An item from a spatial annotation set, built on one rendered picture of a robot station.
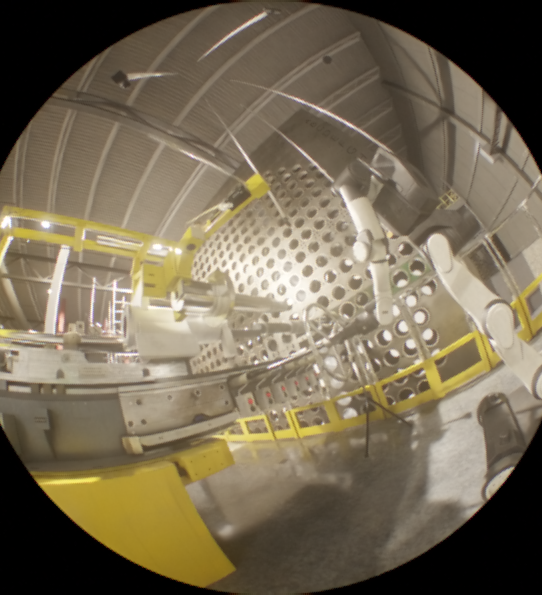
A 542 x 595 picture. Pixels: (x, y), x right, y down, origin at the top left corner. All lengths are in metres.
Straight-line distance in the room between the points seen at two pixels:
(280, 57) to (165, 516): 9.84
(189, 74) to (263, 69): 2.62
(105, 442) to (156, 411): 0.34
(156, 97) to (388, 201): 8.43
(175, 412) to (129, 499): 0.61
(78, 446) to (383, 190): 1.71
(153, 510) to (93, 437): 0.50
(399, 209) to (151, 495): 1.32
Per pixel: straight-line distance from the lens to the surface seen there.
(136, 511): 0.83
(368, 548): 0.98
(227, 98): 8.87
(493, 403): 1.16
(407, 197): 0.85
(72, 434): 1.18
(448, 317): 2.79
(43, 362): 1.30
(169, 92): 8.67
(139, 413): 1.15
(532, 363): 0.95
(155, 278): 1.42
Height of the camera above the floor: 0.78
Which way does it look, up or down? 23 degrees up
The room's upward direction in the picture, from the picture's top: 21 degrees counter-clockwise
